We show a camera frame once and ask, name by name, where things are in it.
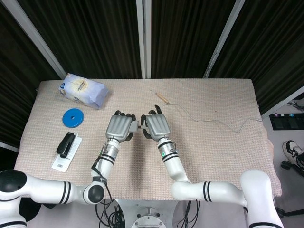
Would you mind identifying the black pleated curtain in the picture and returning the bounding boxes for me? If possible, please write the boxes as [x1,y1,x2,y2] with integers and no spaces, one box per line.
[0,0,304,148]

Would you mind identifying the white slanted frame post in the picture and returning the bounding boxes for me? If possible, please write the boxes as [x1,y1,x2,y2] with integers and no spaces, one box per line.
[0,0,67,80]
[203,0,247,79]

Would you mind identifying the black cable bundle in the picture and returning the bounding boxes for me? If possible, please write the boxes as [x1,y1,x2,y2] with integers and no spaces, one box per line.
[95,199,126,228]

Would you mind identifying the black stapler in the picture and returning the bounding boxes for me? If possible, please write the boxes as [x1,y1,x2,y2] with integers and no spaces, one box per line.
[56,132,77,159]

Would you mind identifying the blue tissue pack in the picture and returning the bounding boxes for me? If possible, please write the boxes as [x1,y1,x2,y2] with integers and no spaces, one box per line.
[58,73,110,110]

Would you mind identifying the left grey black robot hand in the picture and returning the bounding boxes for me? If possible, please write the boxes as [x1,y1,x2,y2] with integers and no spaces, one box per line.
[105,110,140,143]

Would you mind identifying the white upright frame post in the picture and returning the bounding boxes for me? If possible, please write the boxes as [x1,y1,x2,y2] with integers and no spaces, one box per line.
[136,0,152,79]

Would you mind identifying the black and white sneaker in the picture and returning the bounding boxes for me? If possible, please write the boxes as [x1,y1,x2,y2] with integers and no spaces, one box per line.
[282,140,304,164]

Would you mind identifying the white USB cable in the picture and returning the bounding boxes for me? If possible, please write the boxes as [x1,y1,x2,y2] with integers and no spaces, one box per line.
[138,103,263,133]

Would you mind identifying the pink waffle tablecloth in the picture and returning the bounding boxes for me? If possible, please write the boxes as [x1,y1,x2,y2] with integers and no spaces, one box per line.
[13,79,283,200]

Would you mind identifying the blue round disc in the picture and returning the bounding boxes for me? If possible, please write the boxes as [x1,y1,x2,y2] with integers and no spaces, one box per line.
[62,108,85,127]

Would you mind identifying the small wooden peg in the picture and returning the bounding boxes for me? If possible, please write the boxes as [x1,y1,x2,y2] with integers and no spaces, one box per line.
[155,92,170,104]

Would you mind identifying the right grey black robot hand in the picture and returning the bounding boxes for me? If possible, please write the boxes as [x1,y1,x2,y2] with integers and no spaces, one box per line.
[140,104,172,141]

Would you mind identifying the black pedal control box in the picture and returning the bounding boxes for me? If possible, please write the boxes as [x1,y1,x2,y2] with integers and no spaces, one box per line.
[270,113,304,131]

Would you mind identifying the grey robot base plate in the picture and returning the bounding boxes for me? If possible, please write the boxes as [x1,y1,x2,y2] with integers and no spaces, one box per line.
[114,199,183,228]

